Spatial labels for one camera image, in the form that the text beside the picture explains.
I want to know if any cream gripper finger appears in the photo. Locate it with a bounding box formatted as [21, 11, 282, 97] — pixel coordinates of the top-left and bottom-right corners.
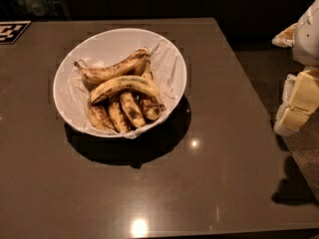
[273, 105, 309, 136]

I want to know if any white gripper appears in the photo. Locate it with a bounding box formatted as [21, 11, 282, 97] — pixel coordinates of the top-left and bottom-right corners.
[271, 0, 319, 115]

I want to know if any yellow curved front banana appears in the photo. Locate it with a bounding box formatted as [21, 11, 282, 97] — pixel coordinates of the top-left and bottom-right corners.
[89, 76, 160, 105]

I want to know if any right lower brown banana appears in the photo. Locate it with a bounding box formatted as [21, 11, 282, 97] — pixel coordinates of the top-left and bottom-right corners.
[139, 61, 165, 121]

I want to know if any brown banana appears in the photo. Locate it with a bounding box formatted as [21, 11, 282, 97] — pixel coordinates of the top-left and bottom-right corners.
[139, 61, 165, 121]
[120, 91, 146, 128]
[108, 95, 131, 133]
[88, 106, 115, 130]

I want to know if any top spotted banana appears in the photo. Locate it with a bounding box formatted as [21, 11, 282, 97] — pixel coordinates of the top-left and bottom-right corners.
[74, 48, 149, 85]

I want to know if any left lower brown banana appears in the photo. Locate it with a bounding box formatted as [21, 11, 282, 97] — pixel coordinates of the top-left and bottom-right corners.
[88, 106, 115, 130]

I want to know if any white bowl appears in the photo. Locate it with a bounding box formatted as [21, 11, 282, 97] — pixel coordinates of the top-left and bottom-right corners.
[52, 27, 188, 139]

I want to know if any black white fiducial marker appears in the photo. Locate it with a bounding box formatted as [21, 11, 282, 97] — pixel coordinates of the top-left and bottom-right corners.
[0, 21, 31, 45]

